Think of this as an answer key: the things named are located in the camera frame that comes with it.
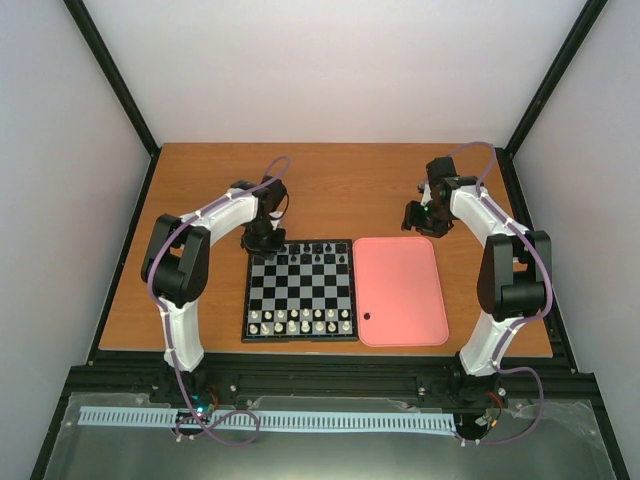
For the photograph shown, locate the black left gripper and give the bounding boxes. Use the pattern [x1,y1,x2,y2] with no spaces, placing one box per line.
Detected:
[241,218,286,261]

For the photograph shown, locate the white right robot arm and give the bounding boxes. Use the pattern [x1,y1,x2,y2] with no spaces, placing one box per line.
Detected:
[402,156,553,377]

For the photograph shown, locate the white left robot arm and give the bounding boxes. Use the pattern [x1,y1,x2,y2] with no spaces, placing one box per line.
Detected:
[141,176,288,403]

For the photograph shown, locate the white back rank pieces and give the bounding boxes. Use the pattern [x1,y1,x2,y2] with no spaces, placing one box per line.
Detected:
[246,321,356,336]

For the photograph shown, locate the black white chessboard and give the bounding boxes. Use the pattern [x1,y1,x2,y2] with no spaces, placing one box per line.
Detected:
[242,239,358,343]

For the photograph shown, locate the white pawn row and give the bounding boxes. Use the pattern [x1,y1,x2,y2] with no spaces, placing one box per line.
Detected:
[247,309,352,323]

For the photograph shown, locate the pink plastic tray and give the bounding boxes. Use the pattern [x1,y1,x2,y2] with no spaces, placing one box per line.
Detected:
[354,237,449,348]

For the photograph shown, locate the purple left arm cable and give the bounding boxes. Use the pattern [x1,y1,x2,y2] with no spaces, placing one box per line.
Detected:
[149,155,294,447]

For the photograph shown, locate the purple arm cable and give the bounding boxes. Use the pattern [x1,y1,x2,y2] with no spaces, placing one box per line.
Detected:
[149,155,294,447]
[444,141,556,446]

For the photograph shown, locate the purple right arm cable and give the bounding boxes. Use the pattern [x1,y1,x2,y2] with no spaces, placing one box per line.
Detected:
[444,141,556,446]

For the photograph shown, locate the light blue cable duct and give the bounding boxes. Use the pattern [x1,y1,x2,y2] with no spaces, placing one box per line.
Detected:
[77,406,456,436]

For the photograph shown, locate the black aluminium base frame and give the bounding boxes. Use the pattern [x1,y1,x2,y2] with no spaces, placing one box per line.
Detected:
[31,350,629,479]

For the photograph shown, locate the black right frame post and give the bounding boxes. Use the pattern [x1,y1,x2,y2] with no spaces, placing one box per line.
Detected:
[502,0,610,157]

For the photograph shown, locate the black frame post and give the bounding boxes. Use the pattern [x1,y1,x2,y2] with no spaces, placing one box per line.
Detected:
[62,0,162,157]
[502,0,610,157]

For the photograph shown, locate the black left frame post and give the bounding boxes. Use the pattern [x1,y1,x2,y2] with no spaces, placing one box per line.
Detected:
[62,0,162,157]

